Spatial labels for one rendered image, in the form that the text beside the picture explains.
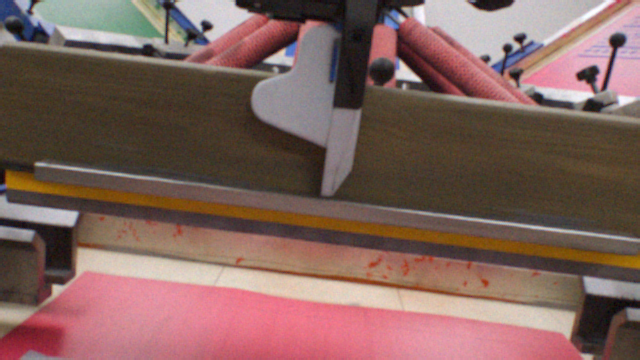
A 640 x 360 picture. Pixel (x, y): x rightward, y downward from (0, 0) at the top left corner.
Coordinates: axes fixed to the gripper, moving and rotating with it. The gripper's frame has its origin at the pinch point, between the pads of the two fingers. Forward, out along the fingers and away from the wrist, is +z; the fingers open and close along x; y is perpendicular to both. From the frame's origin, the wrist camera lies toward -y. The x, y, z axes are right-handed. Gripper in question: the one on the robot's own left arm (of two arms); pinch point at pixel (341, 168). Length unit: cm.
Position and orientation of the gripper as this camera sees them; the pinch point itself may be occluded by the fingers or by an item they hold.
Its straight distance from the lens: 33.6
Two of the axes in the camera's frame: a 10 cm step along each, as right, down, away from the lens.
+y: -9.9, -1.3, 0.1
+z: -1.2, 9.7, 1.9
